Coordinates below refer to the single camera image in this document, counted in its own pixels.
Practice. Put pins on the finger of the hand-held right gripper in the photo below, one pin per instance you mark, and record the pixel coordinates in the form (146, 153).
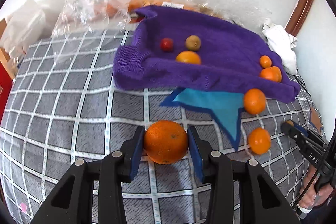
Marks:
(292, 134)
(300, 128)

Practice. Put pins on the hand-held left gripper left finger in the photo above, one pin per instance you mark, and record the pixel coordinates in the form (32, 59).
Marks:
(136, 154)

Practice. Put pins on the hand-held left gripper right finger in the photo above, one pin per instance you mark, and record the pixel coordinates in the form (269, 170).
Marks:
(195, 154)

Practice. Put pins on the large orange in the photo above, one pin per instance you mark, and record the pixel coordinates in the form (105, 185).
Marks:
(166, 141)

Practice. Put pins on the small orange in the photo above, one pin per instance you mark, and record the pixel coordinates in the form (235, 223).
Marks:
(265, 61)

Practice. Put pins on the brown kiwi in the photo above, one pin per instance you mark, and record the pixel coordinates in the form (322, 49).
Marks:
(193, 42)

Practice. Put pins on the small red fruit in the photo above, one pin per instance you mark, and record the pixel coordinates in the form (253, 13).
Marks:
(167, 44)

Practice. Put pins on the purple towel-covered tray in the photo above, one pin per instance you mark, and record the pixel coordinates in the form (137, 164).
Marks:
(210, 37)

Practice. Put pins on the person's right hand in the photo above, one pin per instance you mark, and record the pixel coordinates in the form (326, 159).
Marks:
(325, 193)

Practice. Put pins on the white crumpled cloth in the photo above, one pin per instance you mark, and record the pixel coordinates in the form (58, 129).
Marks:
(282, 40)

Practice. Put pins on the red paper bag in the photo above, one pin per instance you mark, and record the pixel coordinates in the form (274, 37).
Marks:
(4, 90)

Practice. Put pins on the small clear plastic bag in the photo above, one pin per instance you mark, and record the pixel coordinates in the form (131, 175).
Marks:
(89, 8)

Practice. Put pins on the white plastic bag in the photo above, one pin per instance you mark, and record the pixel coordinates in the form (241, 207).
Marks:
(23, 24)

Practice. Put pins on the wooden chair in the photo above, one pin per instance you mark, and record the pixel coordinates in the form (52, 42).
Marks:
(3, 27)

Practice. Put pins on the brown wooden door frame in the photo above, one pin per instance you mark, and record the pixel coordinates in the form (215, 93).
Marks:
(302, 6)

